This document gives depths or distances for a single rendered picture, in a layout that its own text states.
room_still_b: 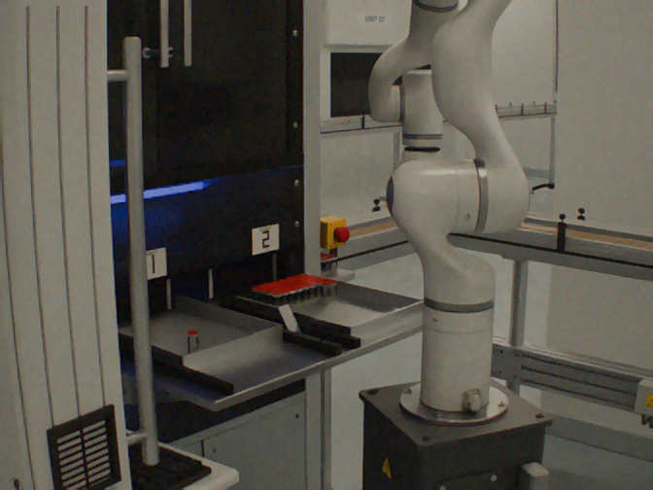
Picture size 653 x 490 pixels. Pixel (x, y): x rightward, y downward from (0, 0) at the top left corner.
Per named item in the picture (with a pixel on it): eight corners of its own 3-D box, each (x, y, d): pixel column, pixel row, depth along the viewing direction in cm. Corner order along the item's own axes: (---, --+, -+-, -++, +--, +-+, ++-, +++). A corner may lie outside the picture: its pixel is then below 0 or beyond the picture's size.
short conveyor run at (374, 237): (294, 290, 232) (293, 229, 229) (253, 279, 243) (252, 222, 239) (443, 246, 282) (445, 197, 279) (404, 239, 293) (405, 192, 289)
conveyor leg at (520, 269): (487, 475, 288) (501, 254, 272) (500, 466, 295) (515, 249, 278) (509, 482, 283) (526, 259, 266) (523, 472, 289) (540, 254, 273)
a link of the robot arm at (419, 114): (400, 134, 178) (446, 135, 178) (401, 69, 175) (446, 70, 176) (395, 130, 186) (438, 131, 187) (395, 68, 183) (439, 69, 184)
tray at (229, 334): (83, 333, 182) (82, 317, 182) (176, 308, 201) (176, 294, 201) (184, 373, 160) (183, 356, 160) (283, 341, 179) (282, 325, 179)
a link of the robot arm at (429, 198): (501, 311, 142) (508, 164, 137) (389, 314, 141) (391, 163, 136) (485, 292, 154) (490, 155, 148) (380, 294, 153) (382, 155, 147)
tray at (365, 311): (235, 310, 200) (235, 296, 199) (314, 288, 219) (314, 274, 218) (350, 343, 178) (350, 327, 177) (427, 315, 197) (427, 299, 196)
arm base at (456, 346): (529, 414, 146) (536, 310, 142) (429, 434, 139) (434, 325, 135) (474, 378, 163) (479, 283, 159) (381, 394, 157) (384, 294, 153)
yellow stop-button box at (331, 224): (307, 245, 230) (307, 218, 228) (326, 241, 235) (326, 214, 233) (328, 250, 225) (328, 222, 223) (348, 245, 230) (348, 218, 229)
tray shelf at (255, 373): (65, 347, 179) (64, 338, 179) (294, 284, 230) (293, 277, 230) (215, 411, 148) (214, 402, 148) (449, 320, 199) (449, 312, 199)
